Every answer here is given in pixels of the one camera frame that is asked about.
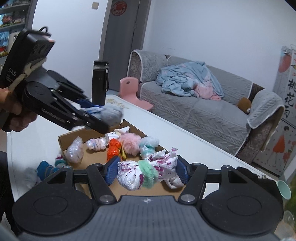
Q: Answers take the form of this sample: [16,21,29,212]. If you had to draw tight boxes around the mint white fluffy sock bundle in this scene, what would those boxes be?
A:
[139,136,159,159]

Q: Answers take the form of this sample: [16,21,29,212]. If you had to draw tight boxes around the pale lavender sock bundle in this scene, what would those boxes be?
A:
[23,168,41,189]

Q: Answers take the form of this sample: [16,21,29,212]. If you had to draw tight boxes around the mint green cup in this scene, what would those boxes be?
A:
[276,180,292,200]

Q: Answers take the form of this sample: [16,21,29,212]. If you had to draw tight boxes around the white teal small sock bundle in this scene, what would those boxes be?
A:
[55,155,67,168]

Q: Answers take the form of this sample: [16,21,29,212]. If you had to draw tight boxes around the floral decorated fridge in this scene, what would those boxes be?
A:
[253,45,296,177]

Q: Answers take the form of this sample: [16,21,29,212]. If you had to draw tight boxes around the clear plastic bag bundle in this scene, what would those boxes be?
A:
[65,137,84,164]

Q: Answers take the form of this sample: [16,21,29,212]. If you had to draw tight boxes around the grey quilted armrest throw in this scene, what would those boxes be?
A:
[247,89,285,129]

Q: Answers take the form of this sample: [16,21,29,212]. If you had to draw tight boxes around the pink plastic stool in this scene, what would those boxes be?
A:
[119,77,154,111]

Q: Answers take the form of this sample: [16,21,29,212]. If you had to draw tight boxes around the grey sofa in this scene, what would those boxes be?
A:
[127,50,277,163]

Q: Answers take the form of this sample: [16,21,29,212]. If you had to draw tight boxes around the white purple floral sock bundle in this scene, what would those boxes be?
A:
[117,147,184,191]

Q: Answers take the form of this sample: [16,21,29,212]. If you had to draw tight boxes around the bookshelf with items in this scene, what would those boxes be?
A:
[1,1,31,70]

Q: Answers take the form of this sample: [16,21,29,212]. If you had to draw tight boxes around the brown plush toy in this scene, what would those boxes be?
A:
[237,97,252,114]

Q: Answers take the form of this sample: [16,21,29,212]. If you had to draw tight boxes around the brown cardboard box tray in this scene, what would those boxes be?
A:
[57,118,186,200]

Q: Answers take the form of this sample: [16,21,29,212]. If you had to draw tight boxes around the grey blue sock bundle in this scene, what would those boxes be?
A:
[80,103,123,126]

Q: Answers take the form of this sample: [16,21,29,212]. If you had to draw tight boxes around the person's left hand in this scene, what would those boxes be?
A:
[1,88,38,132]

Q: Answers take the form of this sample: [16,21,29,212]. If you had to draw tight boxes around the orange plastic bag bundle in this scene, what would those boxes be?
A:
[107,138,121,162]

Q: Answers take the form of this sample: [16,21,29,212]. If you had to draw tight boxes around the black thermos bottle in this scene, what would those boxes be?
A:
[91,60,109,105]

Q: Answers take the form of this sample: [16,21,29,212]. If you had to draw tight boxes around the blue ribbed sock bundle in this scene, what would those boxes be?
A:
[37,161,60,181]

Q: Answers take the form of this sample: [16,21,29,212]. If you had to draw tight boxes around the grey door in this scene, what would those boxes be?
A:
[99,1,151,91]

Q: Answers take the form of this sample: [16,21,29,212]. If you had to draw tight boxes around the pastel striped bundle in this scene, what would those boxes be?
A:
[86,137,109,151]

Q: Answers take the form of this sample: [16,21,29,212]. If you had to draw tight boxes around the pink fluffy pompom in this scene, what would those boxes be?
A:
[119,133,142,156]

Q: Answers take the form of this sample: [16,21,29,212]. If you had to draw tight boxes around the light blue blanket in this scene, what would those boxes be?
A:
[156,61,224,101]

